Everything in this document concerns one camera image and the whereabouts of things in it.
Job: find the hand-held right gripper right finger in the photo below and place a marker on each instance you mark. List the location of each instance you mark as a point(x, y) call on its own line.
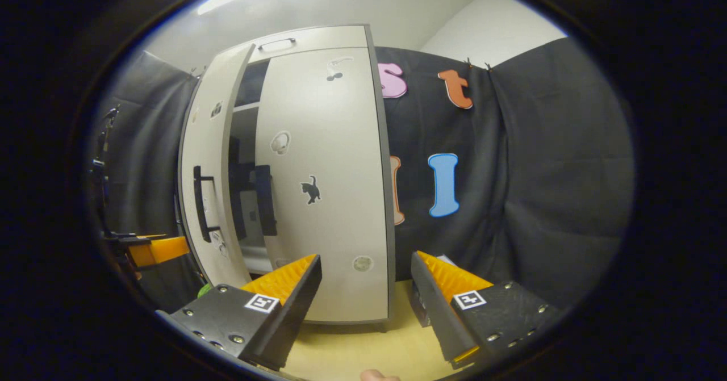
point(437, 318)

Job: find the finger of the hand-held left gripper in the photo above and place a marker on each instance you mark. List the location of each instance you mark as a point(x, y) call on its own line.
point(162, 250)

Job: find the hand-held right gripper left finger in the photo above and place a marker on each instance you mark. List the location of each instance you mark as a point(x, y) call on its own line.
point(289, 318)

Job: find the white cabinet door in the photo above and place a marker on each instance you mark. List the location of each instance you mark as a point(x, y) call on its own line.
point(207, 131)
point(329, 142)

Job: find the white and grey cabinet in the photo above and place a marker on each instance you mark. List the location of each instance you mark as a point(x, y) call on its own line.
point(381, 142)

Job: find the white cabinet drawer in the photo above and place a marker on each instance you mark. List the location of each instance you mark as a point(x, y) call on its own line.
point(329, 37)

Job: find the small green object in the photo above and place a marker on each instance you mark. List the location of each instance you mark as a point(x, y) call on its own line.
point(204, 291)

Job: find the dark stand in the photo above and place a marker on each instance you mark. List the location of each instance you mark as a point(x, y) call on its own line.
point(105, 159)

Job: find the black backdrop cloth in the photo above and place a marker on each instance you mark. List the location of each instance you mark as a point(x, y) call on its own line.
point(539, 171)

